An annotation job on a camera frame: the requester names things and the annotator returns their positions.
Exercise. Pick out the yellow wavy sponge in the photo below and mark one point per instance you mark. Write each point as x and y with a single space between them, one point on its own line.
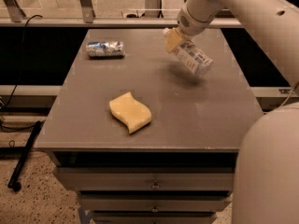
133 114

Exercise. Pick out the top grey drawer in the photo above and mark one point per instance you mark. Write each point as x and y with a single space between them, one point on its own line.
88 179

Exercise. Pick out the crushed silver blue can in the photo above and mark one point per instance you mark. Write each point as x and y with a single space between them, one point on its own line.
105 49

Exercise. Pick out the black rod on floor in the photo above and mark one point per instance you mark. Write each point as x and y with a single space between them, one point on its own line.
13 183

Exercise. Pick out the middle grey drawer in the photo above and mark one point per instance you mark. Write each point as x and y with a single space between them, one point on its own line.
154 202

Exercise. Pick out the grey drawer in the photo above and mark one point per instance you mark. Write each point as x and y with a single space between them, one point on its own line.
154 202
88 179
147 218

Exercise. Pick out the grey drawer cabinet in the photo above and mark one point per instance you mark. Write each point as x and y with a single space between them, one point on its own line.
141 140

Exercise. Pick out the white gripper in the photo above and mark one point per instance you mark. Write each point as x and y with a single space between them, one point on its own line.
191 23

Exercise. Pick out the bottom grey drawer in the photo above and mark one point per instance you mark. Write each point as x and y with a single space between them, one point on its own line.
147 218

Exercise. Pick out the metal railing frame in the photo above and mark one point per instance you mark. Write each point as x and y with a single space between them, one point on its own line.
90 13

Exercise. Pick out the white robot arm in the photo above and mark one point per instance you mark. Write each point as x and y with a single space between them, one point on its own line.
266 185

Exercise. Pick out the clear plastic water bottle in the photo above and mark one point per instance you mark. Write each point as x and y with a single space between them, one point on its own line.
194 59

